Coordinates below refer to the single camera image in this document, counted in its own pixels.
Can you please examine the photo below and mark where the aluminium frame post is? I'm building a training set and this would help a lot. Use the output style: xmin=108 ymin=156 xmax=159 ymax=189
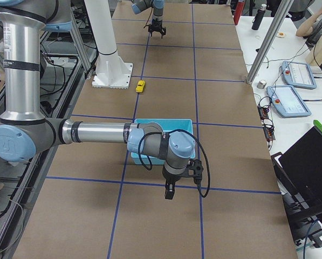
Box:
xmin=245 ymin=0 xmax=293 ymax=85

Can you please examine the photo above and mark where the black water bottle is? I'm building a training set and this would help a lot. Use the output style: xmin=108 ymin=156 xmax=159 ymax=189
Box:
xmin=251 ymin=4 xmax=267 ymax=31

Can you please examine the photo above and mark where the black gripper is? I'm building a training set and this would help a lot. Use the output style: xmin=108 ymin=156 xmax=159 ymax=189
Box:
xmin=162 ymin=168 xmax=188 ymax=200
xmin=148 ymin=21 xmax=166 ymax=38

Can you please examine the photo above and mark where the black laptop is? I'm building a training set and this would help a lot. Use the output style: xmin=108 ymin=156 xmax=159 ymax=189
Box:
xmin=278 ymin=126 xmax=322 ymax=206

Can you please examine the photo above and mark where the red water bottle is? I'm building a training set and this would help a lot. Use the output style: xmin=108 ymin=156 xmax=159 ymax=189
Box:
xmin=234 ymin=0 xmax=245 ymax=25

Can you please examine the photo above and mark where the teach pendant far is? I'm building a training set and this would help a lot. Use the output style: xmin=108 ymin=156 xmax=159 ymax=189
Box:
xmin=282 ymin=60 xmax=317 ymax=90

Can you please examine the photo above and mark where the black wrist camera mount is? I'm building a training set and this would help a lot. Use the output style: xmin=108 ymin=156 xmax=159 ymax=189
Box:
xmin=187 ymin=159 xmax=203 ymax=186

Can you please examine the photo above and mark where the light blue plastic bin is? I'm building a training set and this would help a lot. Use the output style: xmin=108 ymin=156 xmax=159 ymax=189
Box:
xmin=131 ymin=118 xmax=196 ymax=166

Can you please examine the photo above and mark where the brown paper table mat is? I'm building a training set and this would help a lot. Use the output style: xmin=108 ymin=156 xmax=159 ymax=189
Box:
xmin=14 ymin=2 xmax=297 ymax=258

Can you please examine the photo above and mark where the small metal cylinder weight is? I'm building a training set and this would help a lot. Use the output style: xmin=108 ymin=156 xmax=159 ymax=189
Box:
xmin=257 ymin=79 xmax=267 ymax=89

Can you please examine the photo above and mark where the teach pendant near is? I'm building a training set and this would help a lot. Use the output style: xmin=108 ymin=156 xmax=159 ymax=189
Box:
xmin=266 ymin=85 xmax=312 ymax=118

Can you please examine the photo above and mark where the black usb hub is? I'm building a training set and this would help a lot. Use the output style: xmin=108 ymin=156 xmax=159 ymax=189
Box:
xmin=258 ymin=106 xmax=270 ymax=120

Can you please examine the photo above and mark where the person's forearm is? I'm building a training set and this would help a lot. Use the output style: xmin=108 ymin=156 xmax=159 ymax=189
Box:
xmin=296 ymin=9 xmax=322 ymax=37

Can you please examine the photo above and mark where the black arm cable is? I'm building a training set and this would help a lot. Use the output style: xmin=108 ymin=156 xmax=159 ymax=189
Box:
xmin=138 ymin=128 xmax=211 ymax=199

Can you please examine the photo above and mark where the white camera pillar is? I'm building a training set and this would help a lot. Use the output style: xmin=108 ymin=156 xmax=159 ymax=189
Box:
xmin=85 ymin=0 xmax=133 ymax=89

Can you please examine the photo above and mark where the green plastic tool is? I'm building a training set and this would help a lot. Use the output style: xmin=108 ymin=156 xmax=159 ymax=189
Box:
xmin=313 ymin=119 xmax=322 ymax=132

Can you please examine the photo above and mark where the yellow beetle toy car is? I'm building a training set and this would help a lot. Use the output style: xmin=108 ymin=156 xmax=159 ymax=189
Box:
xmin=135 ymin=80 xmax=146 ymax=93

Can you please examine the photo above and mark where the teach pendant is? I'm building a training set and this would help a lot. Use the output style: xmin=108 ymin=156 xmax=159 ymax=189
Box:
xmin=282 ymin=60 xmax=317 ymax=90
xmin=266 ymin=85 xmax=312 ymax=118

